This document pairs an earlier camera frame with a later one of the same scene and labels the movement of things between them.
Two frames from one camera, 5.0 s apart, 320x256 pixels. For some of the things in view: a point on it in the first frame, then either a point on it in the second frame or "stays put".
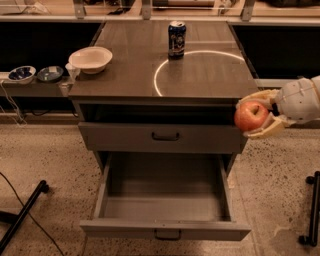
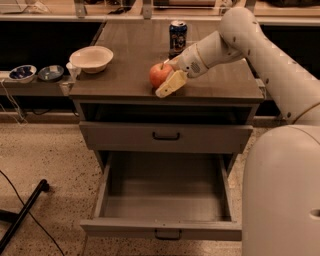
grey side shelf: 35,87 stays put
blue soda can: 177,39 stays put
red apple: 250,116 -> 158,74
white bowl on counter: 91,59 stays put
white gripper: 296,100 -> 189,62
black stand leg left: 14,219 stays put
